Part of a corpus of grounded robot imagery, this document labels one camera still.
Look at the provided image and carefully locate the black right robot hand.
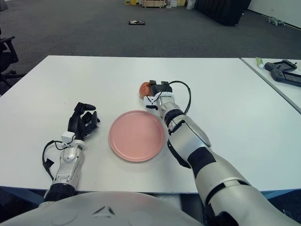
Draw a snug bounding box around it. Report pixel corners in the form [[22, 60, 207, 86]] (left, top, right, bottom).
[[147, 80, 174, 97]]

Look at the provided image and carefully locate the pink round plate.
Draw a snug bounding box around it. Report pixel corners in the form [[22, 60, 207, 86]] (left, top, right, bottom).
[[108, 110, 166, 162]]

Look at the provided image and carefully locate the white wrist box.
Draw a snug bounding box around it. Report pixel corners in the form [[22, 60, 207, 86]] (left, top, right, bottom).
[[60, 132, 75, 145], [143, 95, 159, 111]]

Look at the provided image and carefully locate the red yellow apple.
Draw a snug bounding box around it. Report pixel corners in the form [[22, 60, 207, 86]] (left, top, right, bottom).
[[139, 81, 152, 97]]

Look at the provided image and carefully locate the black controller with screen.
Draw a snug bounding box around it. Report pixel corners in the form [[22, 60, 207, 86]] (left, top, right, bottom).
[[270, 69, 301, 88]]

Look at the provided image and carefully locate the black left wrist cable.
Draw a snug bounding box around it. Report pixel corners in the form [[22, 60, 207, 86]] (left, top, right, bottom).
[[42, 140, 69, 182]]

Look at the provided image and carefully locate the black office chair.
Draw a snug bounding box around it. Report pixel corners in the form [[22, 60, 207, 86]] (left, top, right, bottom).
[[0, 28, 25, 95]]

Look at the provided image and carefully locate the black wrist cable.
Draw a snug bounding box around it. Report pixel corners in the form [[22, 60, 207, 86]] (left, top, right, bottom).
[[42, 140, 69, 182], [168, 81, 192, 115]]

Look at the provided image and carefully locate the black curtain partition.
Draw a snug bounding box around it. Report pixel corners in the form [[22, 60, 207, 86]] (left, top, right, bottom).
[[194, 0, 252, 26]]

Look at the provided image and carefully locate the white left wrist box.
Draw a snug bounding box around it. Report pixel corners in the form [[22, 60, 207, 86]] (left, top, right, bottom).
[[60, 132, 75, 145]]

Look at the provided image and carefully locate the grey white robot torso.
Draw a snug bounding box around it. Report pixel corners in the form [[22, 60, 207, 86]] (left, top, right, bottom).
[[0, 191, 205, 226]]

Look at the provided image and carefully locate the black handheld controller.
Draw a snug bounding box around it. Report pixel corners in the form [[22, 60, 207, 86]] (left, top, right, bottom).
[[264, 60, 298, 73]]

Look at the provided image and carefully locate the grey robot dog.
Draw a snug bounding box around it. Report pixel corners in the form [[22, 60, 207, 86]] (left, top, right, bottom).
[[265, 16, 286, 27]]

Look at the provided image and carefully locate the wooden crate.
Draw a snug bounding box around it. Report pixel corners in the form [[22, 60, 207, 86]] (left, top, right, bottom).
[[142, 0, 169, 9]]

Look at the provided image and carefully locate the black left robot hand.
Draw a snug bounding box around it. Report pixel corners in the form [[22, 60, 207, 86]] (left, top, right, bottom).
[[67, 102, 101, 142]]

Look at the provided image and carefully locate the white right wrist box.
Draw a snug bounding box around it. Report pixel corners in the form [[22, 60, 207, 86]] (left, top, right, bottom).
[[143, 95, 159, 111]]

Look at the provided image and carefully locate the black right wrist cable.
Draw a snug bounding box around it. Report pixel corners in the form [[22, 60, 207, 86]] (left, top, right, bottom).
[[168, 81, 192, 115]]

